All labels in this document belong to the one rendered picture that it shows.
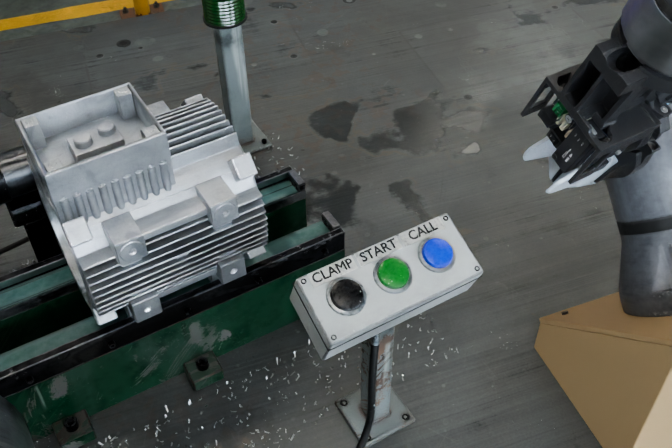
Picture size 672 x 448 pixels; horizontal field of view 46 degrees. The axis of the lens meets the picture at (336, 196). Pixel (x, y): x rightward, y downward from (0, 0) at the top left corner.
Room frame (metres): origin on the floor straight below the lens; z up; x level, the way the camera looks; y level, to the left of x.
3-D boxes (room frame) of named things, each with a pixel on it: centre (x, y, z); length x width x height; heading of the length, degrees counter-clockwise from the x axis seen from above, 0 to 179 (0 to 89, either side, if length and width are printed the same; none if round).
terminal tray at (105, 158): (0.62, 0.24, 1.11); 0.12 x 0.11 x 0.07; 121
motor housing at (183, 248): (0.64, 0.21, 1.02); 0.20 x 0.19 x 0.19; 121
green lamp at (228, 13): (1.01, 0.16, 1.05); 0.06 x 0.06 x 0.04
